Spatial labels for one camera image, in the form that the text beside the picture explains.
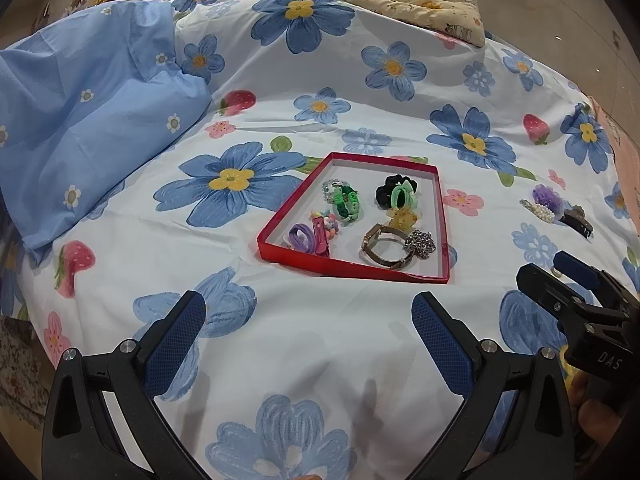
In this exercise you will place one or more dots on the floral printed blanket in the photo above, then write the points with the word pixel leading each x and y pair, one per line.
pixel 350 60

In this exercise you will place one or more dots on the black scrunchie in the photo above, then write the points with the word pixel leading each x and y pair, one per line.
pixel 384 192

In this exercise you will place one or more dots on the red shallow tray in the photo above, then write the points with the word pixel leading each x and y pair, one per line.
pixel 350 170

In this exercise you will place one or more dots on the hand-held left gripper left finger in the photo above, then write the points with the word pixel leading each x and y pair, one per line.
pixel 177 342

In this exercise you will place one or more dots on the floral rug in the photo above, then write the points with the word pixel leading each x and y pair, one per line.
pixel 20 365

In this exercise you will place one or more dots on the yellow flower hair clip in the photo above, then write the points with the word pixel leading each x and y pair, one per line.
pixel 402 220

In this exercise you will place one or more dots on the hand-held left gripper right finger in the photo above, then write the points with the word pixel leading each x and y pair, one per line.
pixel 442 345

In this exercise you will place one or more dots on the green hair claw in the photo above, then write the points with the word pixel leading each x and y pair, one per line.
pixel 405 197

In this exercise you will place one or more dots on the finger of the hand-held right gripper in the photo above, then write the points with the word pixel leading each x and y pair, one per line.
pixel 575 264
pixel 545 287

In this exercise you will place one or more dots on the black glitter hair claw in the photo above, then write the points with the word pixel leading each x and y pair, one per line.
pixel 580 225

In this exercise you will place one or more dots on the person's right hand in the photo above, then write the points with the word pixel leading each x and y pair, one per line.
pixel 602 417

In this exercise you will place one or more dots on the pink hair clip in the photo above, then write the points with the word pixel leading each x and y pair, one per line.
pixel 318 235

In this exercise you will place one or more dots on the light blue pillow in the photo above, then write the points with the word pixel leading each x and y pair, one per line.
pixel 75 125

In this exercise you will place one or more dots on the cream panda print pillow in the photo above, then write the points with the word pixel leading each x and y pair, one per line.
pixel 415 0

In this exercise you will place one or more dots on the pearl hair clip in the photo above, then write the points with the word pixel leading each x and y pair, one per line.
pixel 539 211

